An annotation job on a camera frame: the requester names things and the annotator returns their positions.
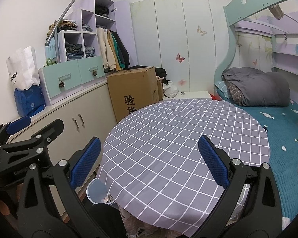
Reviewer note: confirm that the teal bunk bed frame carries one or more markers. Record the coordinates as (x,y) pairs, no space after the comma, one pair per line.
(236,11)

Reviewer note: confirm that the folded clothes pile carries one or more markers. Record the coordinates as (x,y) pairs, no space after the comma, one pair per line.
(65,24)

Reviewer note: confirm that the purple cube shelf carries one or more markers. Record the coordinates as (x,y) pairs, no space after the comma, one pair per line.
(89,15)

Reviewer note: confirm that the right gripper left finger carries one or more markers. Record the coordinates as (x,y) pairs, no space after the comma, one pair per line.
(37,213)

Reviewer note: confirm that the hanging jackets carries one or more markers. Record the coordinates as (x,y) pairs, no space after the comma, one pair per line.
(114,54)

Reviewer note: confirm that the grey checked tablecloth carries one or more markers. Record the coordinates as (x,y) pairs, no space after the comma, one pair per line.
(152,167)

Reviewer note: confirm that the pink patterned undercloth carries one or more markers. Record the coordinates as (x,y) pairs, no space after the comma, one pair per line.
(136,228)

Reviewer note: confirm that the person's left hand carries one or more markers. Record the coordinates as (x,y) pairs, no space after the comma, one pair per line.
(4,208)

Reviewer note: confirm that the white paper shopping bag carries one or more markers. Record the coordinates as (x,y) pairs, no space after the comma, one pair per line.
(22,69)

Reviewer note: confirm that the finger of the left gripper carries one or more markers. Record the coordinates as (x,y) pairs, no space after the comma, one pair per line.
(18,125)

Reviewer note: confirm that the grey folded duvet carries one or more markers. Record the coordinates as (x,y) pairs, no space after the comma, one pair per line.
(253,87)

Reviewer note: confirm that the white wardrobe doors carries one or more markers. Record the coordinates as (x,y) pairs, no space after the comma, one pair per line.
(187,38)

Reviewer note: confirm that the long beige low cabinet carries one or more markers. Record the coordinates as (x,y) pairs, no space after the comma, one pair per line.
(86,114)

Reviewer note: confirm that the blue plastic package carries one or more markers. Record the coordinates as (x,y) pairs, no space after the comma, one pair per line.
(29,102)

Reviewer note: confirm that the tall brown cardboard box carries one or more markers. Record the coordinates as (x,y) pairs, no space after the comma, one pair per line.
(131,90)

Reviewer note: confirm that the red storage bench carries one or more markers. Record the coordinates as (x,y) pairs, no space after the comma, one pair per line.
(193,95)

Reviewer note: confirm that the mint drawer unit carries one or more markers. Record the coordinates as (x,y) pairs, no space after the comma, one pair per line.
(62,80)

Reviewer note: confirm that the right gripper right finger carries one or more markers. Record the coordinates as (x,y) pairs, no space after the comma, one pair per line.
(261,213)

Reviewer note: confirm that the teal patterned bed sheet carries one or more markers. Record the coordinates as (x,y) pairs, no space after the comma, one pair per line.
(280,125)

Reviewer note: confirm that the white plastic bag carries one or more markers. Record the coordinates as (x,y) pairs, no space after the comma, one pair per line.
(170,90)

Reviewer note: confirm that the light blue plastic bin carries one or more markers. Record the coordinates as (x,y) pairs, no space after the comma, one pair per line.
(98,193)

